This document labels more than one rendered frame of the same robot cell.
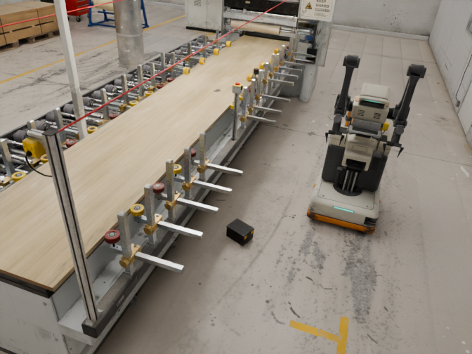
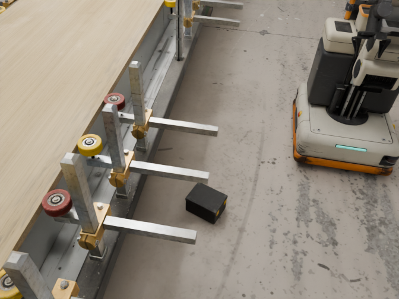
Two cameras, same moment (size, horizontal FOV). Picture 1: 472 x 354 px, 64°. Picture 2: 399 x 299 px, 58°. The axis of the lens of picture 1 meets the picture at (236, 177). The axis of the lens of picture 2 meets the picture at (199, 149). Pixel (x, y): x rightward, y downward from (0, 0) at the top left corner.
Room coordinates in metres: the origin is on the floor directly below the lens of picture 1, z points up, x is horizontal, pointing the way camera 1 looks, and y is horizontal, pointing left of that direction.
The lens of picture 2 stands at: (1.30, 0.20, 1.75)
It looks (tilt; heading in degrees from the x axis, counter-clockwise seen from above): 44 degrees down; 351
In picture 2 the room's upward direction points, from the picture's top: 3 degrees clockwise
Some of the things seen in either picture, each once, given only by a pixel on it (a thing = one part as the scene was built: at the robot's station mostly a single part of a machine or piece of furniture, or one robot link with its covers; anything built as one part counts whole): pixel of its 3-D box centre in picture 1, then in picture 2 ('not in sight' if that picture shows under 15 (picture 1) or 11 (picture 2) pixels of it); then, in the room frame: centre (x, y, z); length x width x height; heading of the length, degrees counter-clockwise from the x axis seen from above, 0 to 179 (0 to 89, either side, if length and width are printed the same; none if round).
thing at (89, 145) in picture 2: (175, 173); (91, 152); (2.22, 0.42, 0.85); 0.08 x 0.08 x 0.11
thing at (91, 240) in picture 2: (173, 201); (95, 225); (1.93, 0.39, 0.83); 0.14 x 0.06 x 0.05; 163
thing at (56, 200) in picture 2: (158, 192); (60, 210); (1.98, 0.50, 0.85); 0.08 x 0.08 x 0.11
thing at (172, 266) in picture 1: (146, 258); not in sight; (1.44, 0.45, 0.80); 0.43 x 0.03 x 0.04; 73
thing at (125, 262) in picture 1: (130, 256); not in sight; (1.45, 0.54, 0.80); 0.14 x 0.06 x 0.05; 163
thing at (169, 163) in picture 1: (171, 192); (87, 216); (1.91, 0.40, 0.91); 0.04 x 0.04 x 0.48; 73
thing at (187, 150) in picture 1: (187, 178); (118, 162); (2.14, 0.33, 0.87); 0.04 x 0.04 x 0.48; 73
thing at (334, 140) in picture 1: (355, 156); (360, 64); (3.14, -1.12, 0.59); 0.55 x 0.34 x 0.83; 73
